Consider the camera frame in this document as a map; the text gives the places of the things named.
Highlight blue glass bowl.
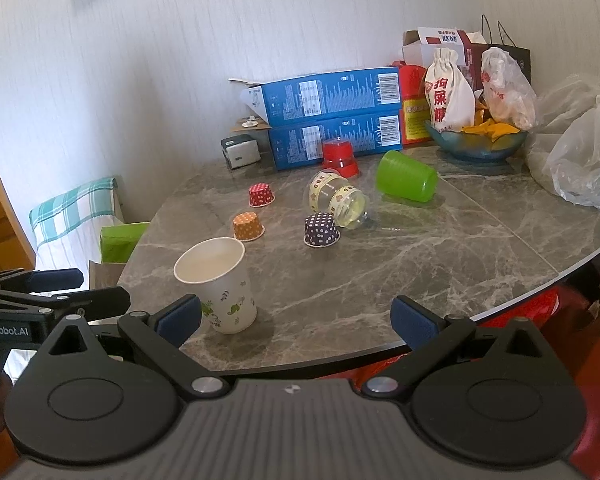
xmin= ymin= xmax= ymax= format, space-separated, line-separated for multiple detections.
xmin=424 ymin=120 xmax=529 ymax=163

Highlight white red cardboard box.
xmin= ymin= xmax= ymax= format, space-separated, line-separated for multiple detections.
xmin=401 ymin=27 xmax=487 ymax=92

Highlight dark paper shopping bag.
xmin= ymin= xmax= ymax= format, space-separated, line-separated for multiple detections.
xmin=472 ymin=14 xmax=532 ymax=92

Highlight green cardboard box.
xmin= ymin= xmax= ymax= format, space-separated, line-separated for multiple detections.
xmin=99 ymin=222 xmax=152 ymax=264

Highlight yellow snack packets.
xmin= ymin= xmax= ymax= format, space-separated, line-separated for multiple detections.
xmin=461 ymin=91 xmax=521 ymax=141

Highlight translucent grey plastic bag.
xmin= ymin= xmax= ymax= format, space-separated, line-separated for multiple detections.
xmin=525 ymin=73 xmax=600 ymax=181

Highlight translucent white plastic bag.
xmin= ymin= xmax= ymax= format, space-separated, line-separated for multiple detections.
xmin=545 ymin=91 xmax=600 ymax=212

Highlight orange polka dot paper cup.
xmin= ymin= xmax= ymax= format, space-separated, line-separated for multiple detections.
xmin=231 ymin=212 xmax=266 ymax=243

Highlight clear plastic cup printed band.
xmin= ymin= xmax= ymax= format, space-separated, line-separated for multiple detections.
xmin=308 ymin=170 xmax=370 ymax=231

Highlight purple polka dot paper cup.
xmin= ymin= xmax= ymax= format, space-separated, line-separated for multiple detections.
xmin=303 ymin=213 xmax=342 ymax=249

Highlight blue cardboard box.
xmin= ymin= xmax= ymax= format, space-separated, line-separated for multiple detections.
xmin=230 ymin=110 xmax=404 ymax=171
xmin=228 ymin=66 xmax=404 ymax=126

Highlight white drawstring cloth bag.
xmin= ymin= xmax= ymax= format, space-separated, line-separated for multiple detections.
xmin=423 ymin=48 xmax=476 ymax=132

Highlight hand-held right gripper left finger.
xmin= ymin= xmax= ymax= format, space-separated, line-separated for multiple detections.
xmin=35 ymin=294 xmax=229 ymax=404

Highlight red canister yellow label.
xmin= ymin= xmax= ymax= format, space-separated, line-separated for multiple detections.
xmin=393 ymin=62 xmax=433 ymax=147

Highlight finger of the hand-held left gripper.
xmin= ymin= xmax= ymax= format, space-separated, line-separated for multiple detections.
xmin=54 ymin=286 xmax=132 ymax=320
xmin=29 ymin=268 xmax=85 ymax=294

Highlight red plastic cup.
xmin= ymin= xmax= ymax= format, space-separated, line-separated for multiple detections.
xmin=322 ymin=140 xmax=359 ymax=179

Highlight chair with plaid cloth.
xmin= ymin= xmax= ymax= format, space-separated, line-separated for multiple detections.
xmin=29 ymin=176 xmax=126 ymax=291

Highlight small grey white device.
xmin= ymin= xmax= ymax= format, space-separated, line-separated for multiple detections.
xmin=220 ymin=136 xmax=261 ymax=170

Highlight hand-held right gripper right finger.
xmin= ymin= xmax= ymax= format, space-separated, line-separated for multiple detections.
xmin=362 ymin=296 xmax=561 ymax=404

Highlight red plastic stool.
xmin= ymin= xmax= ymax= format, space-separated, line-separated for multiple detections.
xmin=310 ymin=280 xmax=600 ymax=480

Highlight red polka dot paper cup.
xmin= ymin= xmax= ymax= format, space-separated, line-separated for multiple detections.
xmin=248 ymin=183 xmax=276 ymax=208

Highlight white paper cup green print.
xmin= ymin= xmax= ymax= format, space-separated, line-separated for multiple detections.
xmin=173 ymin=237 xmax=258 ymax=335

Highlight green plastic cup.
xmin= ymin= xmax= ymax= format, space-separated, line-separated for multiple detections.
xmin=376 ymin=149 xmax=439 ymax=204

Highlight white red plastic bag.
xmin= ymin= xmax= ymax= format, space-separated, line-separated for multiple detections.
xmin=480 ymin=47 xmax=538 ymax=131

